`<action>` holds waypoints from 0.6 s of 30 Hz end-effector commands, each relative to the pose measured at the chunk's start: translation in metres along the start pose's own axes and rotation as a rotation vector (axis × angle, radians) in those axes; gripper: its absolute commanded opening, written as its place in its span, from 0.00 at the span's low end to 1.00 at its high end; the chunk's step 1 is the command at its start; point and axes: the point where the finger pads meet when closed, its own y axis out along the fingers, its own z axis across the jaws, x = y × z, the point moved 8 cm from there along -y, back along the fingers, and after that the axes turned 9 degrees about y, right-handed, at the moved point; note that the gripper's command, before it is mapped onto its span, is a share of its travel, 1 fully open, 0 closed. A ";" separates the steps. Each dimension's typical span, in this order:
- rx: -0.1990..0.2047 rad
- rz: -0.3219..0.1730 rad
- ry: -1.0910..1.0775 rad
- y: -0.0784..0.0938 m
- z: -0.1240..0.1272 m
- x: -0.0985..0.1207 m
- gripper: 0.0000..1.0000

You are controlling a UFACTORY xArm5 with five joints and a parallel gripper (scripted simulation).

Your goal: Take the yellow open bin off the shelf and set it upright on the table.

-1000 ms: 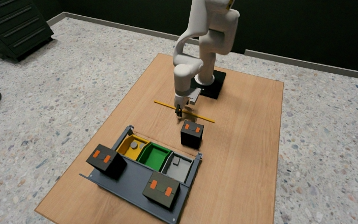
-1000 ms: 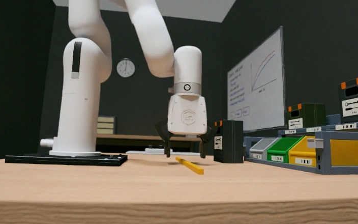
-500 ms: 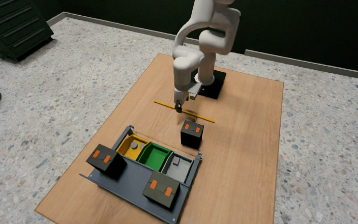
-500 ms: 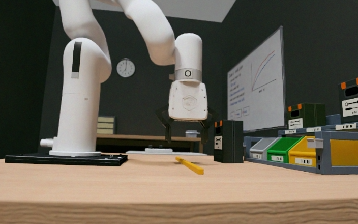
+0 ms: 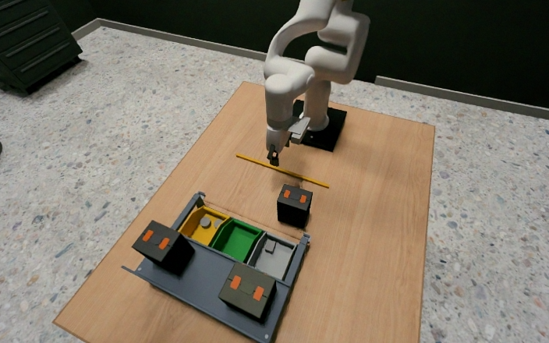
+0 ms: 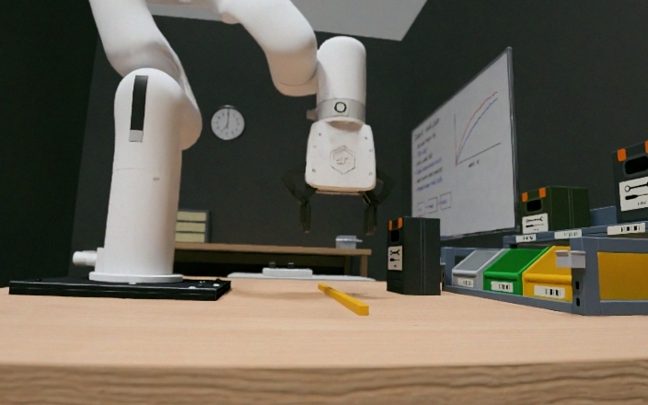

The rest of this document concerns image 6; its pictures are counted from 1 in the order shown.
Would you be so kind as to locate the green open bin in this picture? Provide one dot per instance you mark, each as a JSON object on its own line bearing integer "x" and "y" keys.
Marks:
{"x": 505, "y": 274}

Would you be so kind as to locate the yellow open-front bin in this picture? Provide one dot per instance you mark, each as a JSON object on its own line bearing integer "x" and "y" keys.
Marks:
{"x": 621, "y": 276}

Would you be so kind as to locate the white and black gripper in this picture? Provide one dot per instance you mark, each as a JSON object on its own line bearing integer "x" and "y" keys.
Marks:
{"x": 340, "y": 157}

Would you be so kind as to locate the yellow bar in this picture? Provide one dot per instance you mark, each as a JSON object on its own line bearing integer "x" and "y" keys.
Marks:
{"x": 354, "y": 305}

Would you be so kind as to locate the grey open bin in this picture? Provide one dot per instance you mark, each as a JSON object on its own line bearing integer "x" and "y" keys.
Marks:
{"x": 468, "y": 278}

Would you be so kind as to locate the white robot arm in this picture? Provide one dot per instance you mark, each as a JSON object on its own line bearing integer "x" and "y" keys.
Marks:
{"x": 151, "y": 108}

